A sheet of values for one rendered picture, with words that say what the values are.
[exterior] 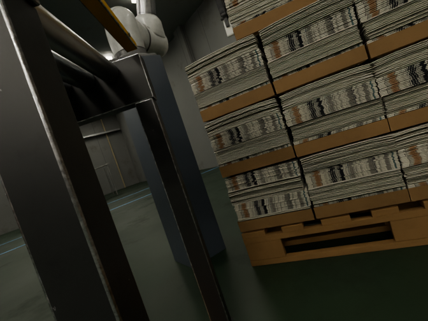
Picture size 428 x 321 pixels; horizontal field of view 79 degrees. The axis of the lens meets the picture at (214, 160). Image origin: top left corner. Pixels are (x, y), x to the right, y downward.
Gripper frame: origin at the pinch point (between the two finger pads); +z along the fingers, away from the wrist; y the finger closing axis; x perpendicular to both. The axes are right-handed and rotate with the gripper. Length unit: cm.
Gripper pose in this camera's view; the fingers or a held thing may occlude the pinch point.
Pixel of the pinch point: (228, 27)
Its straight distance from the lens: 123.1
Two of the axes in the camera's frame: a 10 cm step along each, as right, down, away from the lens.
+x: -8.9, 2.5, 3.8
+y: 3.4, -1.7, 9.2
